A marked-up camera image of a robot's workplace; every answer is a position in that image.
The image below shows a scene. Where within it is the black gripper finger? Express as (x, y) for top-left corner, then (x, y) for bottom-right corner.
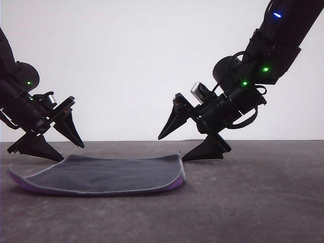
(181, 135), (225, 162)
(18, 133), (65, 163)
(157, 100), (196, 140)
(52, 107), (86, 149)

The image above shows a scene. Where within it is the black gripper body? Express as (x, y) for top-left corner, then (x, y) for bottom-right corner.
(173, 93), (240, 154)
(7, 94), (76, 154)

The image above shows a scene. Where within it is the purple towel with grey hem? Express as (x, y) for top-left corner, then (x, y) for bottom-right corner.
(7, 151), (187, 197)

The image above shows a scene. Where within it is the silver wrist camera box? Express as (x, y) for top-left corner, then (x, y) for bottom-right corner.
(41, 92), (57, 107)
(190, 82), (216, 105)

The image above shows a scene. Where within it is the grey table cloth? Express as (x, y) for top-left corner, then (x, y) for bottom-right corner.
(0, 139), (324, 243)

